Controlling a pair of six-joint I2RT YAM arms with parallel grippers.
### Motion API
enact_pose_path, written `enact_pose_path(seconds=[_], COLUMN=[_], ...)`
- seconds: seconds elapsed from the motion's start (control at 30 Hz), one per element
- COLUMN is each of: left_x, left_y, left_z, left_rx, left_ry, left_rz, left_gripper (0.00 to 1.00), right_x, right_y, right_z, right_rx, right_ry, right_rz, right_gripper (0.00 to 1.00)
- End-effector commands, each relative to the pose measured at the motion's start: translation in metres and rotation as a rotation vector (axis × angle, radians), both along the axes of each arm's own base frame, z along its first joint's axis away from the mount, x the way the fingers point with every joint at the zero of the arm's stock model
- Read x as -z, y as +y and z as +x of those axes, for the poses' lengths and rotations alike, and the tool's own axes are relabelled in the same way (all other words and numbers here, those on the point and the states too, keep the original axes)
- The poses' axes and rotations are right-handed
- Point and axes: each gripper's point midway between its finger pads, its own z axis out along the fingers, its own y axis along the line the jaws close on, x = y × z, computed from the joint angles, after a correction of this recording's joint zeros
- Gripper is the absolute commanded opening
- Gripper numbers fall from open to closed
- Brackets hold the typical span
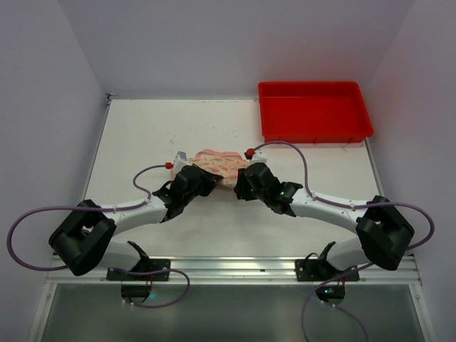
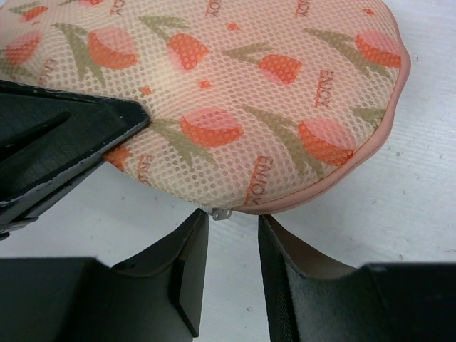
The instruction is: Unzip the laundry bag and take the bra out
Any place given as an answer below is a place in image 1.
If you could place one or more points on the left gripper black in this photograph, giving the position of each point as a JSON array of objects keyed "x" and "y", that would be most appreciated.
[{"x": 199, "y": 177}]

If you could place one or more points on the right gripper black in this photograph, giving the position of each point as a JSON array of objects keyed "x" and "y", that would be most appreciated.
[{"x": 249, "y": 179}]

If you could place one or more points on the floral laundry bag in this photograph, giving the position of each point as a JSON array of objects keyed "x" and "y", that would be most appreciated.
[{"x": 224, "y": 164}]

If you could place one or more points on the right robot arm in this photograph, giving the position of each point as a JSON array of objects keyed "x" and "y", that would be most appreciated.
[{"x": 381, "y": 233}]

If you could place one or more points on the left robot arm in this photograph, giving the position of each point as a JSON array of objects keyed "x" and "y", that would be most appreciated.
[{"x": 83, "y": 240}]

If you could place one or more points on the red plastic tray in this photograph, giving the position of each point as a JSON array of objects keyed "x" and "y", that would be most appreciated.
[{"x": 313, "y": 112}]

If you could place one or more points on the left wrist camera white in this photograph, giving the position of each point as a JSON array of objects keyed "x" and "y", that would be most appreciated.
[{"x": 179, "y": 161}]

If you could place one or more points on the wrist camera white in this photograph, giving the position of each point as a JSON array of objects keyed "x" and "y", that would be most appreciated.
[
  {"x": 255, "y": 155},
  {"x": 179, "y": 161}
]

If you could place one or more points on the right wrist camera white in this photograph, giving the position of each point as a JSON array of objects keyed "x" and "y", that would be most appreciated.
[{"x": 255, "y": 155}]

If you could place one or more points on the aluminium mounting rail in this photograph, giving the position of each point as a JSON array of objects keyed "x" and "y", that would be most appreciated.
[{"x": 247, "y": 271}]

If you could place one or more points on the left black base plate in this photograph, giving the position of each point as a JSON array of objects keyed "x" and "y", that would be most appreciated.
[{"x": 145, "y": 266}]

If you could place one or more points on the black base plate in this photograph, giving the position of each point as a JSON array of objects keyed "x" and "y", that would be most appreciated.
[
  {"x": 315, "y": 270},
  {"x": 145, "y": 266}
]

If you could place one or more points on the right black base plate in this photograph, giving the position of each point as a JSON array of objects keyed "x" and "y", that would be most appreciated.
[{"x": 315, "y": 270}]

